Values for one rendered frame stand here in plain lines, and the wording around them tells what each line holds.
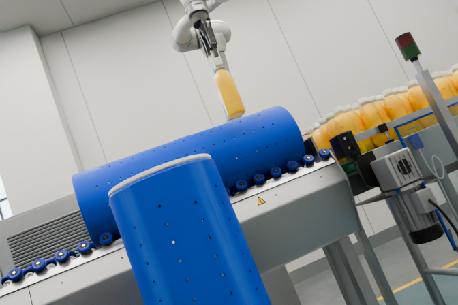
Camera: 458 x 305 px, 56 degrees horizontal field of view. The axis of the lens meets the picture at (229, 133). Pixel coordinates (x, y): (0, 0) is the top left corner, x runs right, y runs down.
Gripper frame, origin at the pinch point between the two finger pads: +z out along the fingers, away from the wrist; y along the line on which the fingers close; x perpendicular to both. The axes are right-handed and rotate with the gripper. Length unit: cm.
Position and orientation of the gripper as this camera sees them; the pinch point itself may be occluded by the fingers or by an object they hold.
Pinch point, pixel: (215, 60)
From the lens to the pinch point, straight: 169.4
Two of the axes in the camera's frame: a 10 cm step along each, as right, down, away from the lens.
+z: 3.3, 9.2, -2.3
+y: 2.1, -3.1, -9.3
